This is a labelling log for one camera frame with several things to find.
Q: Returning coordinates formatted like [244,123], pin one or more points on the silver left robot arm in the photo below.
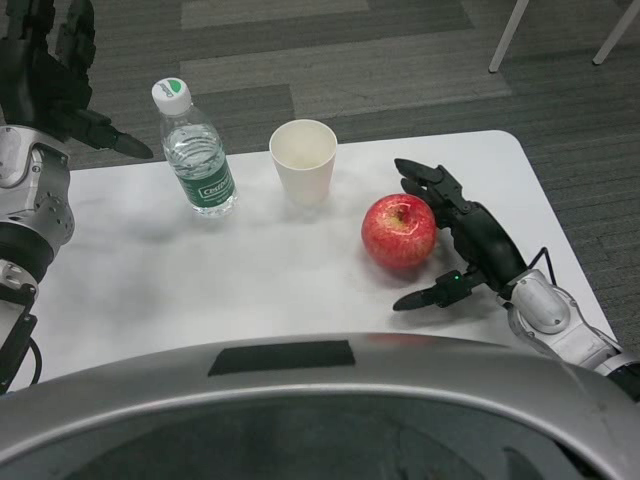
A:
[30,200]

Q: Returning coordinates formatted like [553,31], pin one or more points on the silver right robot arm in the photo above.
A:
[540,305]

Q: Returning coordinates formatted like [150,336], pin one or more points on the red apple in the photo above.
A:
[397,235]

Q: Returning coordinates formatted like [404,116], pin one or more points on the clear plastic water bottle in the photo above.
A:
[200,165]

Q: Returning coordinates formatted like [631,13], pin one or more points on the silver robot chest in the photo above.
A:
[400,380]

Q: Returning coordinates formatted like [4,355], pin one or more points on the white paper cup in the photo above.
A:
[305,180]

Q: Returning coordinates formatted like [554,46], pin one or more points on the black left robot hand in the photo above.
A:
[50,95]

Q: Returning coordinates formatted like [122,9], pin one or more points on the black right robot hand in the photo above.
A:
[485,235]

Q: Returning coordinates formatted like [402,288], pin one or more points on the white metal-legged table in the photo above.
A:
[507,35]

